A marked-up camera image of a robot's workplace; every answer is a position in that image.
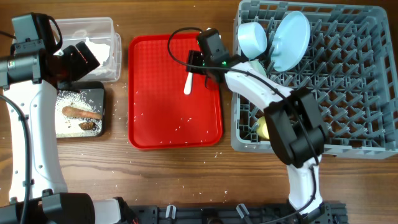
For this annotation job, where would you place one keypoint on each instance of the grey dishwasher rack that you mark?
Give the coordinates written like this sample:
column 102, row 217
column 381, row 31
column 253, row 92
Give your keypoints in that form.
column 349, row 66

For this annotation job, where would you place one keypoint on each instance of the mint green bowl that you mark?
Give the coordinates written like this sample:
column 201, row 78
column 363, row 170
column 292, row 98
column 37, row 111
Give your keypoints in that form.
column 258, row 67

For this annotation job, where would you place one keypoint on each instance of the white napkin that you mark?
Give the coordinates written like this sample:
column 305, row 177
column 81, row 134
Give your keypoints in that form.
column 101, row 53

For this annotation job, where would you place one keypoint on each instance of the light blue plate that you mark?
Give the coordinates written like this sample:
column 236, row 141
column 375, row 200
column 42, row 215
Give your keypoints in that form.
column 291, row 41

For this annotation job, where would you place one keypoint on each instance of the clear plastic bin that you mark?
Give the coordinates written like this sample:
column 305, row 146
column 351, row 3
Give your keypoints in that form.
column 99, row 30

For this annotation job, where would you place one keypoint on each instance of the light blue bowl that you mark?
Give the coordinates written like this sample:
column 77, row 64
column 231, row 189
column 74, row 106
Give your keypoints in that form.
column 252, row 39

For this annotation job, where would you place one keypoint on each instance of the yellow plastic cup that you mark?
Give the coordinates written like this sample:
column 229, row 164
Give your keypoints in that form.
column 262, row 129

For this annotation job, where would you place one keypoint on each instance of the brown food scrap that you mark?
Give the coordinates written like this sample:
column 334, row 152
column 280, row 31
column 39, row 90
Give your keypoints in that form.
column 87, row 126

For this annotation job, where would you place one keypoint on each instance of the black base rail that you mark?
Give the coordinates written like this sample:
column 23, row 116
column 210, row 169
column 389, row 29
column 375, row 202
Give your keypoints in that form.
column 327, row 213

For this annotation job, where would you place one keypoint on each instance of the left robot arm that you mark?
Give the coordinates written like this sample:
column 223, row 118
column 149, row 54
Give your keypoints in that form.
column 31, row 77

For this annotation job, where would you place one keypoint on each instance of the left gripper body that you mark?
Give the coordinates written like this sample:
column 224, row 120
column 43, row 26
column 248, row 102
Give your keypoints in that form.
column 74, row 65

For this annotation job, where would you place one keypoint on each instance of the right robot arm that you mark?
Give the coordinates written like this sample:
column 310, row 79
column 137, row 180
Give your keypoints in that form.
column 296, row 128

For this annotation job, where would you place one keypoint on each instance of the white rice pile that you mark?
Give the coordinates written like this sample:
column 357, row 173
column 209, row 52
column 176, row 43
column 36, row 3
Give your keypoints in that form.
column 74, row 102

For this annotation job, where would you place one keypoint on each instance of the brown carrot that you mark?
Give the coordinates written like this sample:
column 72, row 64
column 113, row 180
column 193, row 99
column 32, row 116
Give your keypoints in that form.
column 78, row 113

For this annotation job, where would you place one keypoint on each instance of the red serving tray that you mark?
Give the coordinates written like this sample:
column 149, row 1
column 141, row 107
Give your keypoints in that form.
column 160, row 115

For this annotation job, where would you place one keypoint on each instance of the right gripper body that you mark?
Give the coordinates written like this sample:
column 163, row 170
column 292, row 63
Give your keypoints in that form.
column 194, row 60

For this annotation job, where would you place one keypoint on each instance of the white plastic spoon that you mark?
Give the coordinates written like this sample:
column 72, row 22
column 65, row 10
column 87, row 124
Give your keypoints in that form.
column 188, row 84

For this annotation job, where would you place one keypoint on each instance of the black plastic tray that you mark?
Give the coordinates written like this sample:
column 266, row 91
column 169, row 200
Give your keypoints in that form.
column 96, row 96

